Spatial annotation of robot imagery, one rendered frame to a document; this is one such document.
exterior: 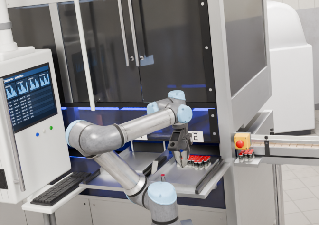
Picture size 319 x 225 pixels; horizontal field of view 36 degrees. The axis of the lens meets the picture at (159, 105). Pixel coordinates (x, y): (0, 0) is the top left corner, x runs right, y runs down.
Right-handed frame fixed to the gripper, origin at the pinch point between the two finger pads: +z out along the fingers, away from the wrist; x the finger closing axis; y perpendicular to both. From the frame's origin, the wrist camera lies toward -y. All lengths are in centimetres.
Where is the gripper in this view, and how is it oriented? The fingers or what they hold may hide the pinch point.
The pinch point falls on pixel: (182, 165)
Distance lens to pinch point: 231.4
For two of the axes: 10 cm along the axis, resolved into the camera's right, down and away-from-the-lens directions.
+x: -9.0, -0.1, 4.3
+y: 4.2, -2.8, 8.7
